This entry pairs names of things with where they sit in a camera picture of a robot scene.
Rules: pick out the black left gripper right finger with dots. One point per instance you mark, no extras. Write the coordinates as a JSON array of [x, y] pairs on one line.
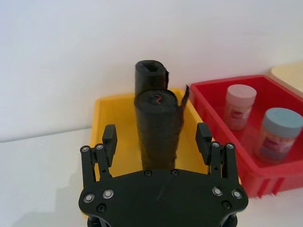
[[204, 144]]

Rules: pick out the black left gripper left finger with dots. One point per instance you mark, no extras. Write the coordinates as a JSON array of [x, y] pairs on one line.
[[109, 146]]

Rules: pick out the yellow plastic bin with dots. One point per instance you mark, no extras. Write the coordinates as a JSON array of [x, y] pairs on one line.
[[123, 123]]

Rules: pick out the black bag roll, red mark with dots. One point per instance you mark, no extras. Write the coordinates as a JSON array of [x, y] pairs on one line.
[[157, 132]]

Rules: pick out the jar with pink lid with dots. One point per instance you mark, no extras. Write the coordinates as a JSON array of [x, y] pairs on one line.
[[239, 106]]

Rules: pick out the red plastic bin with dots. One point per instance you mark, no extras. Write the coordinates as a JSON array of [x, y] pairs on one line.
[[251, 175]]

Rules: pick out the jar with blue lid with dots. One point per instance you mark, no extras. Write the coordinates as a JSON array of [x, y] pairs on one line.
[[277, 137]]

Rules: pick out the black bag roll, open core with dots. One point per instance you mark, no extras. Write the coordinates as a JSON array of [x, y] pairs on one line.
[[149, 79]]

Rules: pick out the cream plastic container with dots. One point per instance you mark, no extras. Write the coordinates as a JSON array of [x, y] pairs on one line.
[[290, 75]]

